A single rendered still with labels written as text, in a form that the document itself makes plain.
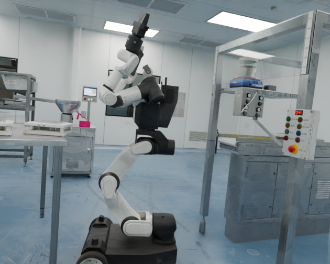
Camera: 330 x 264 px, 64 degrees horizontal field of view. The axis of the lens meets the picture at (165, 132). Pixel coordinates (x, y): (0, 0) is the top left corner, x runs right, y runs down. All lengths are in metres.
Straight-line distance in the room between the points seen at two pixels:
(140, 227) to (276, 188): 1.34
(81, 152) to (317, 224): 3.09
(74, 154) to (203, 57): 4.90
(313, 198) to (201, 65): 5.44
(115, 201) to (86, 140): 2.27
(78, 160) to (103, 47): 3.65
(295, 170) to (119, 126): 5.70
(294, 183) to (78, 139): 3.09
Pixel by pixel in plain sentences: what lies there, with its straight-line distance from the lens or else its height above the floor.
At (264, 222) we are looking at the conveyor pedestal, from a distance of 2.69.
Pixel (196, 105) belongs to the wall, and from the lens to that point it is 7.56.
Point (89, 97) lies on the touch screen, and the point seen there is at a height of 1.21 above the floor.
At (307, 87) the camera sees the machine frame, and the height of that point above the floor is 1.31.
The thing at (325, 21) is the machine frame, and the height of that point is 1.67.
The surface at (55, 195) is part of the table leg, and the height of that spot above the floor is 0.56.
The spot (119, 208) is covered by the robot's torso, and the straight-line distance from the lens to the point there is 1.94.
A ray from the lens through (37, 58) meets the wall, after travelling 6.97.
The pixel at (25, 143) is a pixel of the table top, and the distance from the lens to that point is 1.61.
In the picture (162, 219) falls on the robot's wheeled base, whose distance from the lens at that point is 1.98.
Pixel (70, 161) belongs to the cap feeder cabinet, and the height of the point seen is 0.25.
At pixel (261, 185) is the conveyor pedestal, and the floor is 0.53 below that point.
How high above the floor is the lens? 1.11
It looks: 5 degrees down
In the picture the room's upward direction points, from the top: 5 degrees clockwise
